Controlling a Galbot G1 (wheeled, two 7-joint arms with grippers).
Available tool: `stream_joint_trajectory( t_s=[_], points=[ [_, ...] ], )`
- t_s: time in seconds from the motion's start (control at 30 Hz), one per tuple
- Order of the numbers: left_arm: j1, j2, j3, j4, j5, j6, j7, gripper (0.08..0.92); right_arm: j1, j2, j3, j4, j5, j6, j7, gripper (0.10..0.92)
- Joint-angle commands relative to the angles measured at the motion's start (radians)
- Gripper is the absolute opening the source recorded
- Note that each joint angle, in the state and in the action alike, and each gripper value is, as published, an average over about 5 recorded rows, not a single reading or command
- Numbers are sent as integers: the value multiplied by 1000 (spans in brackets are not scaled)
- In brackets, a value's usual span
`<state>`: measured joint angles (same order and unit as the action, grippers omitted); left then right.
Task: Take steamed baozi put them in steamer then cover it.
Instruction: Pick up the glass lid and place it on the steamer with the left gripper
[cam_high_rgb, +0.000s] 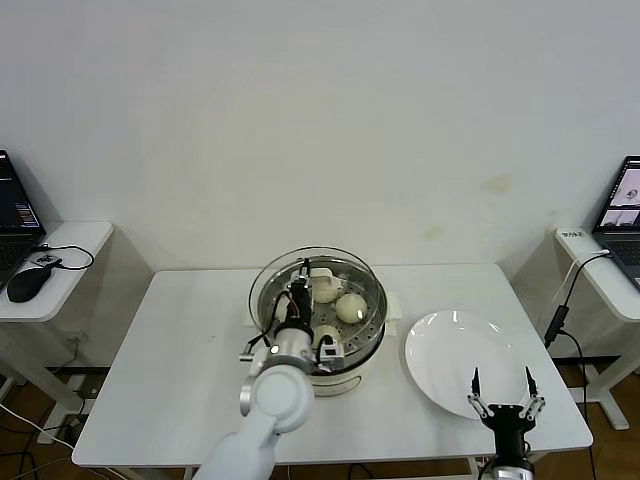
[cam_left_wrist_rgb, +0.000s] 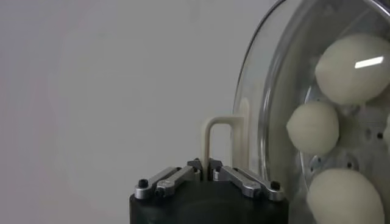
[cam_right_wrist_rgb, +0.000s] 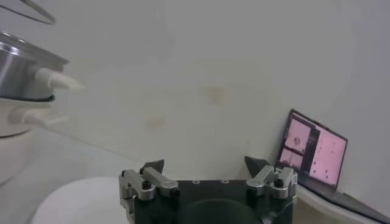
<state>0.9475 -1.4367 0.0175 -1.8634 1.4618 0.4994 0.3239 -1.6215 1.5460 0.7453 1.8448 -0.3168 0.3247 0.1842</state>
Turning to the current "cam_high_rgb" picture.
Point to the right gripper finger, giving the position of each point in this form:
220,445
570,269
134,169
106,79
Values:
532,404
477,400

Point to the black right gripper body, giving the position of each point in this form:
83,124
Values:
510,425

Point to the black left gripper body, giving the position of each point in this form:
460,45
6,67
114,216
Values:
300,302

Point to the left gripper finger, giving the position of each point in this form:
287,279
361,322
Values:
305,271

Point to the perforated steel steamer basket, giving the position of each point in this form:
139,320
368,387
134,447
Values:
375,327

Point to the white round plate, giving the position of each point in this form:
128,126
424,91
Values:
450,365

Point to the cream electric cooker pot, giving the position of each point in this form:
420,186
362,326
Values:
350,380

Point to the grey laptop with bright windows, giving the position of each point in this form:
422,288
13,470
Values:
620,245

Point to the white side table with mouse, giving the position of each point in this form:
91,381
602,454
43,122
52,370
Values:
75,240

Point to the black floor foot bar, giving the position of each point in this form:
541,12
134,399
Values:
75,370

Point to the black computer mouse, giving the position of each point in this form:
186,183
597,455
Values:
27,285

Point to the black laptop with dark screen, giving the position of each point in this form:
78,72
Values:
12,200

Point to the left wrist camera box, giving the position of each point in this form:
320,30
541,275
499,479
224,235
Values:
330,352

